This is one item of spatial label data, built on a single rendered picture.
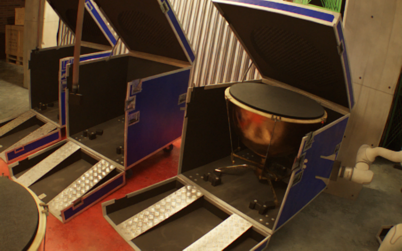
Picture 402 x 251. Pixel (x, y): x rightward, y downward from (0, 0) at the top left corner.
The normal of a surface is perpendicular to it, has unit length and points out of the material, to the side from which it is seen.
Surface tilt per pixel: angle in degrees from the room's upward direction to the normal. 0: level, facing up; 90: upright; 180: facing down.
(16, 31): 90
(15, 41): 90
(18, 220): 0
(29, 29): 90
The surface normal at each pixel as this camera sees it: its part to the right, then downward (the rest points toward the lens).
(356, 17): -0.39, 0.28
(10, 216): 0.15, -0.92
